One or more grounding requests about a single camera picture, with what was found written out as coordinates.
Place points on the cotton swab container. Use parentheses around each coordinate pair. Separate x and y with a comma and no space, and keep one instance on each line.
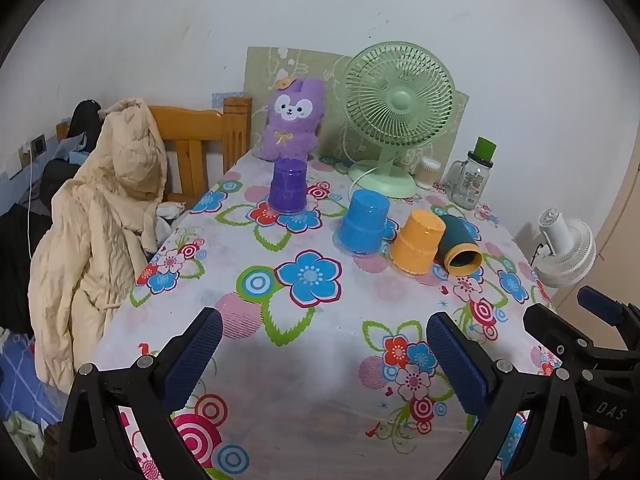
(427,172)

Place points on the beige door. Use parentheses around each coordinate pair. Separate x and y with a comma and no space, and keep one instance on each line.
(615,230)

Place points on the blue checkered sheet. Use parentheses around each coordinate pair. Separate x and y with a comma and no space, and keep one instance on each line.
(25,375)

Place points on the dark teal cup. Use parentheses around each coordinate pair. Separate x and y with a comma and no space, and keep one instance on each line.
(457,235)

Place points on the white small fan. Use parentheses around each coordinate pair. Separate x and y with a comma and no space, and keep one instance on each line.
(570,255)

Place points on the purple cup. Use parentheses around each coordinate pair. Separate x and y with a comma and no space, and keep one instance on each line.
(287,185)

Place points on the green patterned board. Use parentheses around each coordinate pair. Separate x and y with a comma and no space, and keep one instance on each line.
(265,75)

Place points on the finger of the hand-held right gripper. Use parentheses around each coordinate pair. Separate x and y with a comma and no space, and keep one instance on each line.
(602,306)
(555,327)

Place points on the black bag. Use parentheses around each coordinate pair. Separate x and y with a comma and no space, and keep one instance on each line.
(85,120)

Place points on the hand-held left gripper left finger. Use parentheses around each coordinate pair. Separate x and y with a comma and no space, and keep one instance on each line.
(195,355)

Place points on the glass jar with green lid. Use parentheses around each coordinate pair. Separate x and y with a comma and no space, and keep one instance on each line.
(467,180)

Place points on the grey white cloth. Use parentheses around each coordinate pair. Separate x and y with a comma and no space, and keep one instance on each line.
(167,220)

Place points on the purple plush toy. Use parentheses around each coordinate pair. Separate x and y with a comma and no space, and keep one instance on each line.
(292,120)

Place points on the green desk fan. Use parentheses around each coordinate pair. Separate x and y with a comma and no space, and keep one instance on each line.
(400,102)

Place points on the wooden chair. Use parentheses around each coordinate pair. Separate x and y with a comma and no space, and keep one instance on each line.
(200,130)

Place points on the wall socket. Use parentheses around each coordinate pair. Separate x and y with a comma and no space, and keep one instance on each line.
(38,145)

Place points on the beige padded jacket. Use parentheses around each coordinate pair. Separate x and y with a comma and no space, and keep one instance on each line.
(85,240)

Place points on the dark clothing pile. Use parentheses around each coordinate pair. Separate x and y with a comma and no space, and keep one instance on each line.
(20,260)

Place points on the blue cup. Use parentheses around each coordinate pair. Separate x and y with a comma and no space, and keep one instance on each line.
(362,222)

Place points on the orange cup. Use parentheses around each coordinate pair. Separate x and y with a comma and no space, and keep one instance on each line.
(417,242)

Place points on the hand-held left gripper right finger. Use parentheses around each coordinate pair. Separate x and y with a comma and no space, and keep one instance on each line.
(457,365)

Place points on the floral tablecloth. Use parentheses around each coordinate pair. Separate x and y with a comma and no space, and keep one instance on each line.
(325,360)

